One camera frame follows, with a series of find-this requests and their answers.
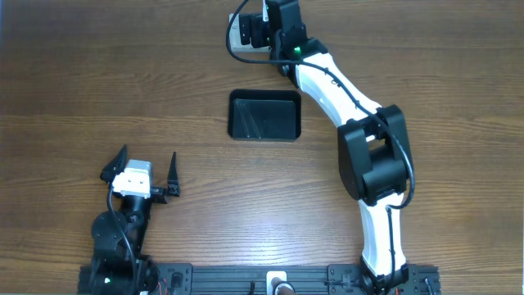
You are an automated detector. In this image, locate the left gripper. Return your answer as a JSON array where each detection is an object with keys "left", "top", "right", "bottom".
[{"left": 100, "top": 143, "right": 182, "bottom": 205}]

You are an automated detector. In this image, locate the clear test tube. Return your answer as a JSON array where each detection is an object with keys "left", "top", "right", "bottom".
[
  {"left": 241, "top": 100, "right": 263, "bottom": 138},
  {"left": 233, "top": 98, "right": 251, "bottom": 138}
]

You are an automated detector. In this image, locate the black tray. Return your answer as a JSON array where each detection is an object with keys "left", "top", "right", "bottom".
[{"left": 227, "top": 88, "right": 303, "bottom": 143}]

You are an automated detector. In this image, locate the white test tube rack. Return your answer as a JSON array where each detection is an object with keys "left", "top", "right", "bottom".
[{"left": 228, "top": 13, "right": 271, "bottom": 54}]

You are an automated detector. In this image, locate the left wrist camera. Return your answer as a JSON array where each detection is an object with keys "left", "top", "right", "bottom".
[{"left": 111, "top": 159, "right": 153, "bottom": 200}]

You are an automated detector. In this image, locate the mounting rail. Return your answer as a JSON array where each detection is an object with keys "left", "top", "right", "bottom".
[{"left": 77, "top": 261, "right": 443, "bottom": 295}]

